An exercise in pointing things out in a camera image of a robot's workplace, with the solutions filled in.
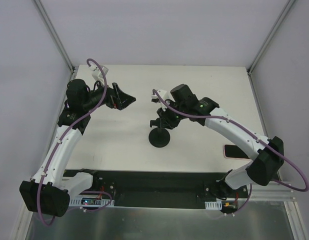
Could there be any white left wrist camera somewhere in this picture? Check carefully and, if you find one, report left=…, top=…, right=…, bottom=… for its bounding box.
left=89, top=64, right=109, bottom=84

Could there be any white right cable duct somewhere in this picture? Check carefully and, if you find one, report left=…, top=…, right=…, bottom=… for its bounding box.
left=204, top=200, right=223, bottom=211

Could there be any aluminium table rail right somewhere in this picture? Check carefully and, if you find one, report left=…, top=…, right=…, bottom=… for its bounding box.
left=246, top=74, right=305, bottom=240

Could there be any aluminium frame post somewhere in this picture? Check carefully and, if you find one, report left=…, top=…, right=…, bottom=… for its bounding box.
left=246, top=0, right=297, bottom=76
left=31, top=0, right=75, bottom=74

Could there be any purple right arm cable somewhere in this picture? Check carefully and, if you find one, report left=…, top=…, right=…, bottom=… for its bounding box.
left=152, top=88, right=309, bottom=217

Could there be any white cable duct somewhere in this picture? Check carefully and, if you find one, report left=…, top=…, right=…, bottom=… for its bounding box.
left=204, top=200, right=223, bottom=211
left=69, top=197, right=115, bottom=208

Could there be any black phone stand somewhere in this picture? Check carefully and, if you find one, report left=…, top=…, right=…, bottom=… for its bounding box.
left=148, top=118, right=171, bottom=148

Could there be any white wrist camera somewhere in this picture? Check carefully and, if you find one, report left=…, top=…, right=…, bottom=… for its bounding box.
left=89, top=64, right=109, bottom=84
left=151, top=89, right=170, bottom=112

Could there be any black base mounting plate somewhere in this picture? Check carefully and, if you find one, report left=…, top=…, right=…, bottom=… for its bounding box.
left=61, top=169, right=253, bottom=208

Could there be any aluminium frame post left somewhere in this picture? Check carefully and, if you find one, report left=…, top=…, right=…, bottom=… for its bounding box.
left=31, top=0, right=75, bottom=74

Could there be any aluminium frame post right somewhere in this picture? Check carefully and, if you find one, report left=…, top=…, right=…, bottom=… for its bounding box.
left=246, top=0, right=297, bottom=76

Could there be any white left cable duct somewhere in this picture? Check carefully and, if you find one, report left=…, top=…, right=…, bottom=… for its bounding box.
left=69, top=197, right=115, bottom=208

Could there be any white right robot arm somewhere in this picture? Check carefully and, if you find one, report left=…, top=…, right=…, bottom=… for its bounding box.
left=150, top=84, right=284, bottom=200

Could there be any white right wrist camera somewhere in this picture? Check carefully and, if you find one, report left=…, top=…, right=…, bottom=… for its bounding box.
left=151, top=89, right=170, bottom=112

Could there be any phone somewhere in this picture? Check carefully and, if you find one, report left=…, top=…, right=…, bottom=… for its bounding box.
left=223, top=144, right=249, bottom=159

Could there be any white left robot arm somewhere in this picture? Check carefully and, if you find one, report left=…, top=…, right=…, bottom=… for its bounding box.
left=19, top=79, right=136, bottom=217

